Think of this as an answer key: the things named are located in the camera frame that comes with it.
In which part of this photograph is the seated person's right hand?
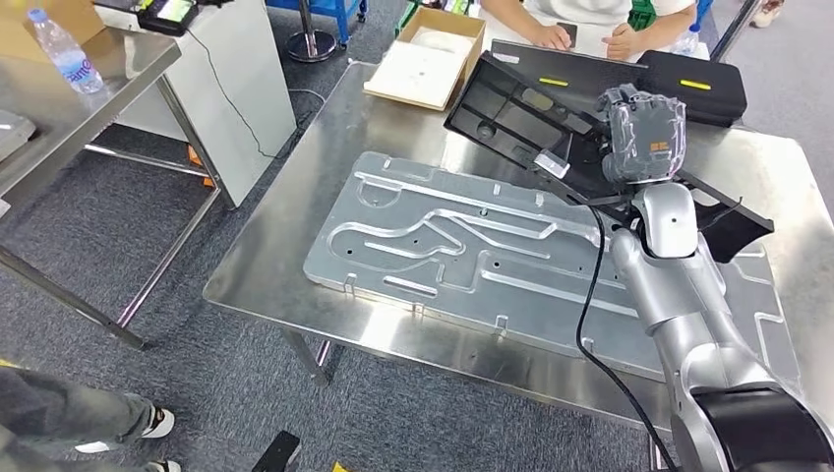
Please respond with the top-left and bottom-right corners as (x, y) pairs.
(528, 23), (575, 52)

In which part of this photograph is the seated person's left hand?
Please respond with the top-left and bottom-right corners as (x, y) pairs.
(602, 23), (647, 61)

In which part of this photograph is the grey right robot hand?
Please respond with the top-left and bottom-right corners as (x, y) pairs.
(596, 83), (689, 186)

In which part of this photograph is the black plastic plate frame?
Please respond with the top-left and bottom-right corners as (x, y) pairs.
(443, 50), (777, 266)

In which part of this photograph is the steel workbench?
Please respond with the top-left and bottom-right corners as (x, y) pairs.
(203, 59), (834, 472)

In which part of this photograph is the seated person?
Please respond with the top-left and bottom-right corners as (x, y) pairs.
(478, 0), (698, 63)

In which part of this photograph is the flat black case yellow strip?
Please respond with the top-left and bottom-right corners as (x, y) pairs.
(490, 38), (645, 120)

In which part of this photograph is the small clear water bottle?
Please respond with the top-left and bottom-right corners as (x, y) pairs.
(674, 25), (703, 59)

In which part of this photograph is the padded black case yellow strip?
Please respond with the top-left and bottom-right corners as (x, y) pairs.
(634, 49), (749, 129)

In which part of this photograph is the white foam insert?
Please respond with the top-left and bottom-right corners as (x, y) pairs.
(368, 26), (477, 111)

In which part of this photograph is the open cardboard box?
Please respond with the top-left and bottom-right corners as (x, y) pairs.
(362, 6), (488, 113)

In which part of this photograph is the machined aluminium panel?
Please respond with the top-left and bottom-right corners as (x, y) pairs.
(302, 151), (803, 392)

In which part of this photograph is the white cabinet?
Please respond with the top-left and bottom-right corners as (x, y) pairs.
(93, 0), (299, 209)

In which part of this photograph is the orange floor object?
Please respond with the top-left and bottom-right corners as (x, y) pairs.
(187, 144), (217, 190)

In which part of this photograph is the black handheld screen device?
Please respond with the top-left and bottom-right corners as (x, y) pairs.
(135, 0), (201, 37)

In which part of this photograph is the steel side table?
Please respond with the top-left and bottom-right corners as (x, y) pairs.
(0, 26), (226, 353)

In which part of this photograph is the plain brown cardboard box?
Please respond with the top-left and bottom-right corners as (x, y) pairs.
(0, 0), (109, 65)

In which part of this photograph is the grey metal tray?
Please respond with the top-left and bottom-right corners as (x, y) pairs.
(0, 109), (37, 163)

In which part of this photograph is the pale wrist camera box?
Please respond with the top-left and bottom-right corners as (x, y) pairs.
(534, 149), (572, 181)

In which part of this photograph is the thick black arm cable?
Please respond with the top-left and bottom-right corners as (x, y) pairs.
(572, 194), (681, 472)

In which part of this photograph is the thin black device cable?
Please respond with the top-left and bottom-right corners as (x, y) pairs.
(184, 29), (328, 161)

